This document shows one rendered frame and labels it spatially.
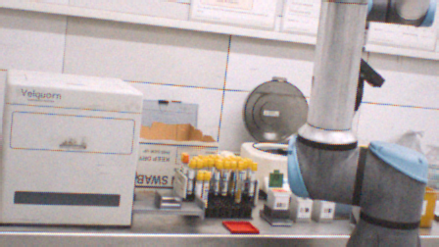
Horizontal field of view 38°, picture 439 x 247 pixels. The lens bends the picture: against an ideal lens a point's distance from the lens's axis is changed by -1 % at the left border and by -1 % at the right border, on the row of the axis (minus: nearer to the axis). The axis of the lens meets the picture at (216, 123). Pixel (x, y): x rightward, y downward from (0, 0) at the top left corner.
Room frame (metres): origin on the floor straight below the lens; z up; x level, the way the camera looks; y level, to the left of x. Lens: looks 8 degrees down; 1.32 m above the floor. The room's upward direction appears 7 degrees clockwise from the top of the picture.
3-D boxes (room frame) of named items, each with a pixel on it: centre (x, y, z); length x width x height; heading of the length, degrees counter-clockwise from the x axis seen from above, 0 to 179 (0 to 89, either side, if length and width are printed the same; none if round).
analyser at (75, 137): (1.43, 0.32, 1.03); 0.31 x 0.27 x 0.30; 110
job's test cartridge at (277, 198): (1.54, -0.17, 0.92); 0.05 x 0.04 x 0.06; 19
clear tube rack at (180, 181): (1.66, -0.02, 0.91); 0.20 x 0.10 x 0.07; 110
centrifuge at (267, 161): (1.88, -0.22, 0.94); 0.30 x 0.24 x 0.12; 11
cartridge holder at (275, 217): (1.54, -0.17, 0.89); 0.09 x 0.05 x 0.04; 19
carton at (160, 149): (1.81, 0.15, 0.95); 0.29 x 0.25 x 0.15; 20
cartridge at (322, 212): (1.60, -0.30, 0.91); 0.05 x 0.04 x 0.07; 20
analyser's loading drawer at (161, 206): (1.41, 0.11, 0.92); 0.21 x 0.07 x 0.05; 110
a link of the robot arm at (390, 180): (1.20, -0.35, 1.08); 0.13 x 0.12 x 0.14; 77
